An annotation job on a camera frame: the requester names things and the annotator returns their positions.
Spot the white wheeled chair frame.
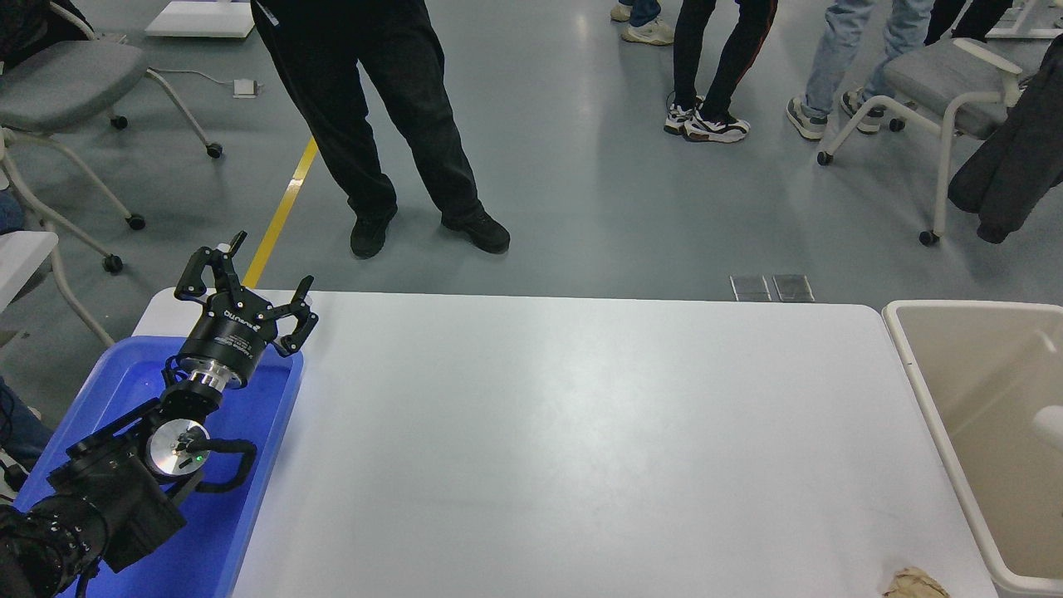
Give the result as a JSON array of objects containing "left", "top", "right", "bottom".
[{"left": 0, "top": 125, "right": 147, "bottom": 276}]

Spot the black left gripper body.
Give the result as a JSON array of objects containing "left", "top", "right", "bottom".
[{"left": 179, "top": 292, "right": 280, "bottom": 387}]

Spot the grey wheeled chair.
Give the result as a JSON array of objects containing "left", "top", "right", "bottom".
[
  {"left": 0, "top": 0, "right": 224, "bottom": 159},
  {"left": 816, "top": 37, "right": 1032, "bottom": 248}
]

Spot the white paper cup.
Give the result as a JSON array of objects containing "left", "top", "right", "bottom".
[{"left": 1032, "top": 404, "right": 1063, "bottom": 454}]

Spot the white flat board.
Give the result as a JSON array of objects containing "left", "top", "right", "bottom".
[{"left": 144, "top": 0, "right": 257, "bottom": 41}]

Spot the black coat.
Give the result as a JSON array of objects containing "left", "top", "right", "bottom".
[{"left": 948, "top": 33, "right": 1063, "bottom": 245}]

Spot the white floor cable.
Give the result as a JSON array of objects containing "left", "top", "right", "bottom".
[{"left": 147, "top": 66, "right": 236, "bottom": 87}]

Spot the blue plastic tray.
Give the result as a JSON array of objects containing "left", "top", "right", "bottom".
[{"left": 12, "top": 335, "right": 305, "bottom": 598}]

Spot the dark patterned jacket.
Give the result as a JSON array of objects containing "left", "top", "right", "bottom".
[{"left": 0, "top": 0, "right": 94, "bottom": 66}]

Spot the large pale plastic bin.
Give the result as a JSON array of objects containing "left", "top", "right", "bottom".
[{"left": 882, "top": 300, "right": 1063, "bottom": 598}]

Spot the white table leg frame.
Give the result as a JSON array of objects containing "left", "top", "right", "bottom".
[{"left": 987, "top": 0, "right": 1063, "bottom": 41}]

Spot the crumpled tan paper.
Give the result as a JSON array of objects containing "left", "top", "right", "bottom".
[{"left": 881, "top": 566, "right": 951, "bottom": 598}]

